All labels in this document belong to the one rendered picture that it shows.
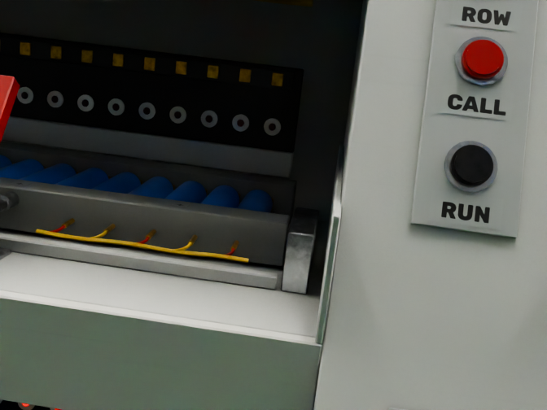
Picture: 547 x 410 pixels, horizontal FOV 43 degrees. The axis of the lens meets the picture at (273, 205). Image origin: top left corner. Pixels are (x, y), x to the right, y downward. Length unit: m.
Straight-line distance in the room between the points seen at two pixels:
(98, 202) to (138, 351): 0.10
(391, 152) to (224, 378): 0.11
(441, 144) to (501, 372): 0.09
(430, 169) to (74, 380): 0.16
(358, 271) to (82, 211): 0.15
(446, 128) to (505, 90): 0.03
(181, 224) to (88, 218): 0.05
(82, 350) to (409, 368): 0.13
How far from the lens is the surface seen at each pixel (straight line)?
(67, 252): 0.33
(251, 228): 0.34
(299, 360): 0.27
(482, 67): 0.29
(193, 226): 0.34
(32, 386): 0.30
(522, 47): 0.30
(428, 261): 0.27
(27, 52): 0.48
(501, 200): 0.28
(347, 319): 0.27
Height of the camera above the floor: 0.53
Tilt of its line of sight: 9 degrees up
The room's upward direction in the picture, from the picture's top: 8 degrees clockwise
